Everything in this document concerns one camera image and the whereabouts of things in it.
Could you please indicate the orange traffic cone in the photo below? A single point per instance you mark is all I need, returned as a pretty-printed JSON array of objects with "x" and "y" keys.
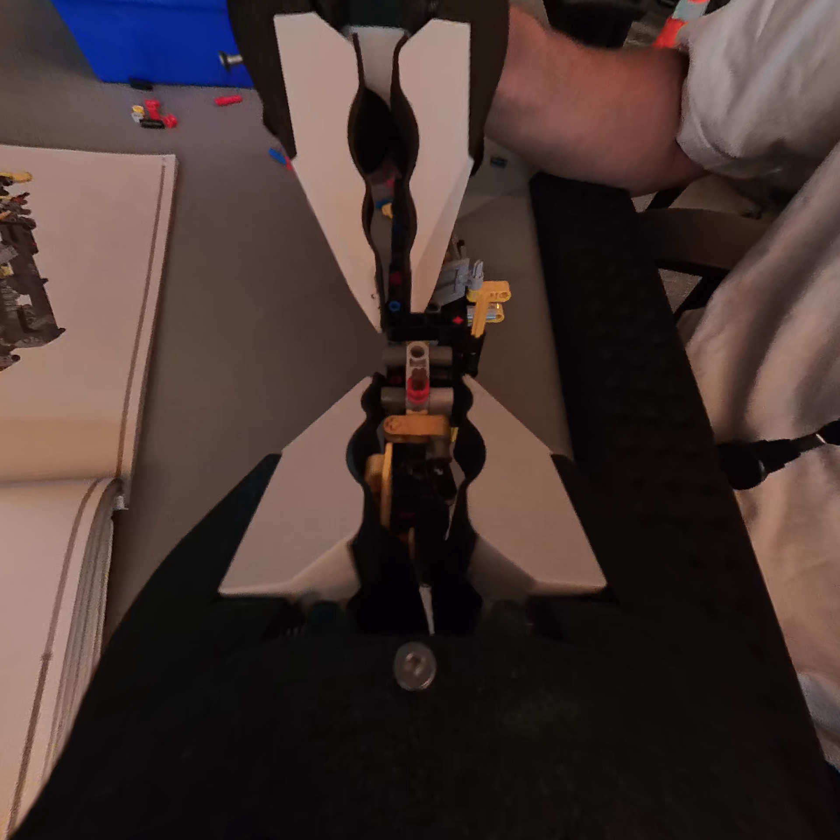
[{"x": 679, "y": 23}]

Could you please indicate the pile of red blue pins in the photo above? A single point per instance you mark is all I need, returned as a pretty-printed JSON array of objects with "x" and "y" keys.
[{"x": 154, "y": 115}]

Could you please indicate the open instruction booklet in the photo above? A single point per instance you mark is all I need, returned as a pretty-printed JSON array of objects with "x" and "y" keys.
[{"x": 79, "y": 328}]

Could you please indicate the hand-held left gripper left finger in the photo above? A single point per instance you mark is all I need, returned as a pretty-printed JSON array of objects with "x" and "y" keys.
[{"x": 295, "y": 525}]

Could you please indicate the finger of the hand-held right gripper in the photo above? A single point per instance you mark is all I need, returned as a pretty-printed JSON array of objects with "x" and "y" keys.
[
  {"x": 443, "y": 131},
  {"x": 321, "y": 131}
]

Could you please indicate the blue plastic bin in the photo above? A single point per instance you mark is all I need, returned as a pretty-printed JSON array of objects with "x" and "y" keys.
[{"x": 151, "y": 39}]

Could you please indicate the partly built lego car chassis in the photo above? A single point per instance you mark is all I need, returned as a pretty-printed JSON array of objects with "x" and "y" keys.
[{"x": 420, "y": 358}]

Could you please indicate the person's right forearm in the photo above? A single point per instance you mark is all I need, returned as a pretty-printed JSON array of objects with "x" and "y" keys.
[{"x": 590, "y": 98}]

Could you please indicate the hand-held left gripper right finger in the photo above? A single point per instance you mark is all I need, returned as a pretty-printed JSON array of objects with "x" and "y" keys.
[{"x": 531, "y": 525}]

